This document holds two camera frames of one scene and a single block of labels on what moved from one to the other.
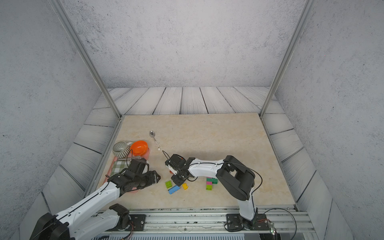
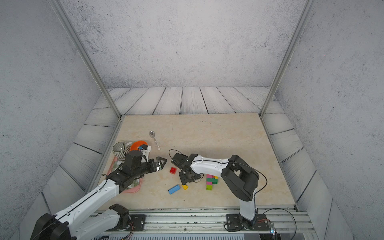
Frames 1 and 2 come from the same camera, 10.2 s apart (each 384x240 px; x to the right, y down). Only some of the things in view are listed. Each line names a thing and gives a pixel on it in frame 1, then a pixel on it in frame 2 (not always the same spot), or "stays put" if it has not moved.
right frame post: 307,9 stays put
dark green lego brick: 214,180 stays put
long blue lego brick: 173,189 stays put
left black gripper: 153,178 → 158,163
